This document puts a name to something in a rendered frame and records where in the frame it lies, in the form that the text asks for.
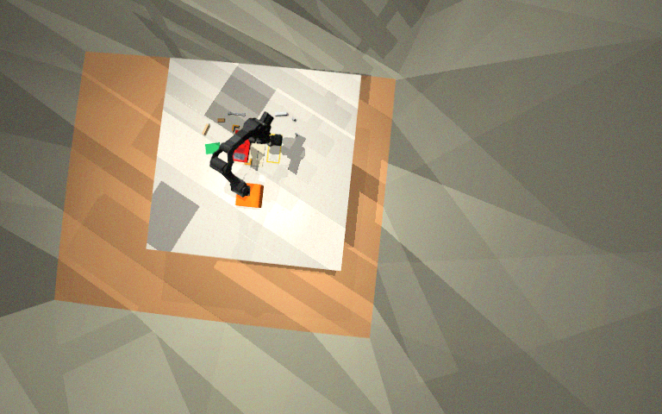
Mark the green flat square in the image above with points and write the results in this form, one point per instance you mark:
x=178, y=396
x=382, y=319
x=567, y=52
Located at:
x=212, y=147

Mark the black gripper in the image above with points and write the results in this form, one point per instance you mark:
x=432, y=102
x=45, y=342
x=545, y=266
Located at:
x=273, y=139

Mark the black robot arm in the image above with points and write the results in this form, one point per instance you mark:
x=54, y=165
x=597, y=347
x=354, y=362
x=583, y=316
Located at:
x=253, y=127

